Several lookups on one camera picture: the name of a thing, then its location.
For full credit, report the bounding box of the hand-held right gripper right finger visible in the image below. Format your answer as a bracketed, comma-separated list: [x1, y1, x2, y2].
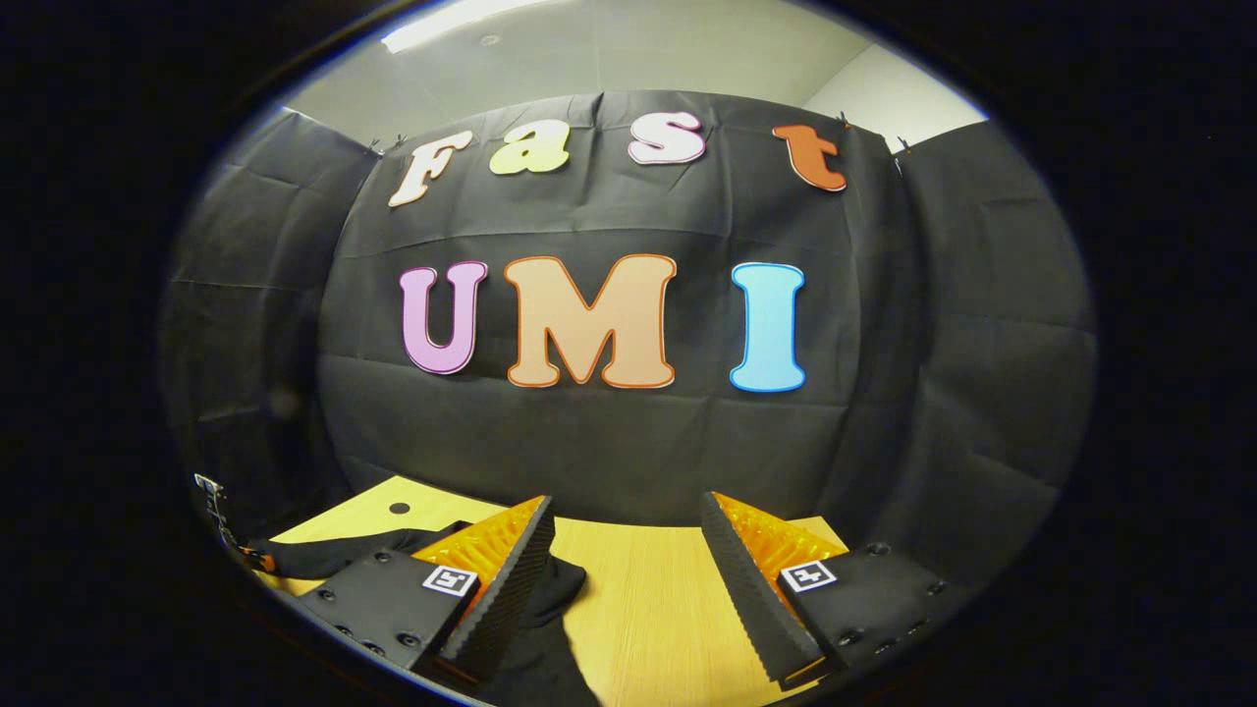
[699, 491, 958, 690]

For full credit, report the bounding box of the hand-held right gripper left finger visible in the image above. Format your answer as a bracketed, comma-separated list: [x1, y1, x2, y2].
[295, 494, 557, 688]

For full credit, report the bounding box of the black knit garment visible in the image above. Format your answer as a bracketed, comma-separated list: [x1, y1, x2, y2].
[246, 523, 602, 707]

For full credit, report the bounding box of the black backdrop cloth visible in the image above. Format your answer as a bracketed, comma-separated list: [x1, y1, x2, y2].
[157, 90, 1098, 590]

